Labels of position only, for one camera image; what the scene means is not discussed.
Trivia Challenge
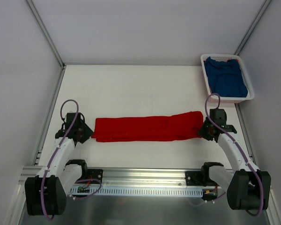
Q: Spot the red t shirt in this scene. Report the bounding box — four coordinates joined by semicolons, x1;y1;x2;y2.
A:
92;111;203;143

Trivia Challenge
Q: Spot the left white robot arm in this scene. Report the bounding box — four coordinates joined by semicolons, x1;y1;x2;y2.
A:
24;112;93;219

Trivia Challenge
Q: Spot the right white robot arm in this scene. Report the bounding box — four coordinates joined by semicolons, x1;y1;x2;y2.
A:
198;108;271;212

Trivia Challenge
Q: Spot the white plastic basket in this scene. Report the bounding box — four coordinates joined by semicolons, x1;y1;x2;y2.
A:
200;53;254;104

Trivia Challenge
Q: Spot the blue t shirt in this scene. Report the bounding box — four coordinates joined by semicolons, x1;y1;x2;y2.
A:
204;57;248;98

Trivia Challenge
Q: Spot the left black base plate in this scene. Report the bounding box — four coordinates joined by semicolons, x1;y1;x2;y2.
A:
75;169;104;184

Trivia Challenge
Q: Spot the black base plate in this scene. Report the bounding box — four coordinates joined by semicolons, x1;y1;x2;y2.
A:
75;169;104;184
185;171;220;187

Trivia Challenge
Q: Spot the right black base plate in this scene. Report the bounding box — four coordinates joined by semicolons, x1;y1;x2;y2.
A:
185;171;220;187

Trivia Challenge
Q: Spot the aluminium mounting rail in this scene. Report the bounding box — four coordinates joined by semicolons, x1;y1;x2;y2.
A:
18;165;235;188

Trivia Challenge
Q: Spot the white slotted cable duct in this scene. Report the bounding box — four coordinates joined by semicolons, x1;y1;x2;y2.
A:
68;185;203;198

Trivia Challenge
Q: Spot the left aluminium frame post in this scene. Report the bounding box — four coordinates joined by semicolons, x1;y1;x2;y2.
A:
24;0;65;68

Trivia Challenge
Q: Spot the aluminium frame post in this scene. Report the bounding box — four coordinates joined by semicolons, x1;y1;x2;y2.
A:
234;0;273;55
24;0;65;68

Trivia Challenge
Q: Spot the right aluminium frame post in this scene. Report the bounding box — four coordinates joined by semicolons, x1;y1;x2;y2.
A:
234;0;273;55

